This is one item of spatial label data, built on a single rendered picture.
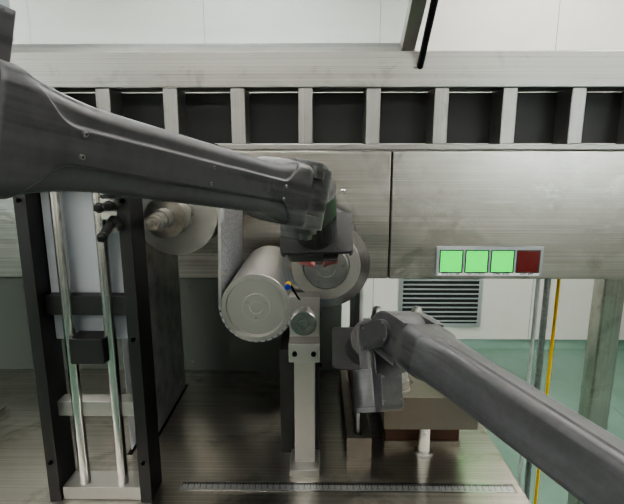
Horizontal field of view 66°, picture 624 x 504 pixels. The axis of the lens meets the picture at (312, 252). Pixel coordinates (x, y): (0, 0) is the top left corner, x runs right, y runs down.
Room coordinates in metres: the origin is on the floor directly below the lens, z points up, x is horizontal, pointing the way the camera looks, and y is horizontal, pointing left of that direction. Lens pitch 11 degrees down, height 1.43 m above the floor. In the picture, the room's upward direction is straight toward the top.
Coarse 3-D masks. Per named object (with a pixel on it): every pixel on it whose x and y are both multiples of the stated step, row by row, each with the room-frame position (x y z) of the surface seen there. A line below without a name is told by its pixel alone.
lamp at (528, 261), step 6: (522, 252) 1.09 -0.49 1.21; (528, 252) 1.09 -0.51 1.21; (534, 252) 1.09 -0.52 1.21; (522, 258) 1.09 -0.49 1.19; (528, 258) 1.09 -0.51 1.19; (534, 258) 1.09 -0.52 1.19; (522, 264) 1.09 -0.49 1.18; (528, 264) 1.09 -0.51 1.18; (534, 264) 1.09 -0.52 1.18; (522, 270) 1.09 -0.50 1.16; (528, 270) 1.09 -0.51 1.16; (534, 270) 1.09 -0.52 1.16
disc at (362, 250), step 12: (360, 240) 0.78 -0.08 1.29; (360, 252) 0.78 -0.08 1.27; (288, 264) 0.78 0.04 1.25; (288, 276) 0.78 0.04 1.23; (360, 276) 0.78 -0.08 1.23; (300, 288) 0.78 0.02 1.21; (360, 288) 0.78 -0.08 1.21; (324, 300) 0.78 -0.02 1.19; (336, 300) 0.78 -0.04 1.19; (348, 300) 0.78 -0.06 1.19
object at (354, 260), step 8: (352, 256) 0.77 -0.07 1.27; (296, 264) 0.77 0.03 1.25; (352, 264) 0.77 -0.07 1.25; (360, 264) 0.77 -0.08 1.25; (296, 272) 0.77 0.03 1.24; (352, 272) 0.77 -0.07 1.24; (296, 280) 0.77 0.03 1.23; (304, 280) 0.77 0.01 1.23; (344, 280) 0.77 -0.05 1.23; (352, 280) 0.77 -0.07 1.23; (304, 288) 0.77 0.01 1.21; (312, 288) 0.77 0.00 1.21; (336, 288) 0.77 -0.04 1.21; (344, 288) 0.77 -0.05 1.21; (320, 296) 0.77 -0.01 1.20; (328, 296) 0.77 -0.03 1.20; (336, 296) 0.77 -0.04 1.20
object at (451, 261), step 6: (444, 252) 1.10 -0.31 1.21; (450, 252) 1.10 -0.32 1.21; (456, 252) 1.10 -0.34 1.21; (444, 258) 1.10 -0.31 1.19; (450, 258) 1.10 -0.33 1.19; (456, 258) 1.10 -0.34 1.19; (444, 264) 1.10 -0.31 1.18; (450, 264) 1.10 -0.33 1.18; (456, 264) 1.10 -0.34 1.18; (444, 270) 1.10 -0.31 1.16; (450, 270) 1.10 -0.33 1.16; (456, 270) 1.10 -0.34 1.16
